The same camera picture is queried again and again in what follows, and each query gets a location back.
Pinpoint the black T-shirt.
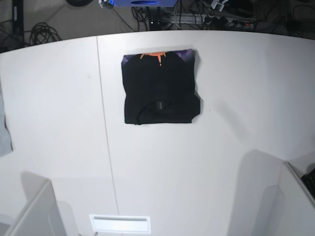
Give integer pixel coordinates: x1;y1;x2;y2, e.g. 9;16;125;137
121;49;201;125

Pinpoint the white partition panel left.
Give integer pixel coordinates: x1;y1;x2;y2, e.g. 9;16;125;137
5;180;67;236

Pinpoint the coiled black cable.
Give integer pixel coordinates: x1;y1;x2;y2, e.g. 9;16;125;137
29;22;62;46

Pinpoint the white partition panel right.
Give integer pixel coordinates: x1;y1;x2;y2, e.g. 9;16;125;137
258;161;315;236

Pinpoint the white partition panel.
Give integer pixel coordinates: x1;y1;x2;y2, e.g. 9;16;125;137
5;180;67;236
258;161;315;236

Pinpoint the black keyboard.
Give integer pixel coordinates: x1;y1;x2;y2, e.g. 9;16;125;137
301;169;315;197

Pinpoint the blue box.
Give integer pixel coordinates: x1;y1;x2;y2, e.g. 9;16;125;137
113;0;177;7

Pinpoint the black stand post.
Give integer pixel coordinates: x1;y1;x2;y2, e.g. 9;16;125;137
12;0;25;48

